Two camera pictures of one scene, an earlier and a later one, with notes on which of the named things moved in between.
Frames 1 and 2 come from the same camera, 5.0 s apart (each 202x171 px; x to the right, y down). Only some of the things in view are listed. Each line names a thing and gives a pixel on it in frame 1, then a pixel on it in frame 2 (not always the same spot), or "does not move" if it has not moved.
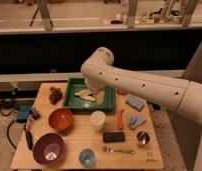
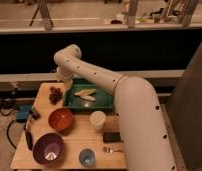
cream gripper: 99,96 -> 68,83
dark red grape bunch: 55,95 does not move
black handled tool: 29,139 does not move
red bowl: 61,119 does not move
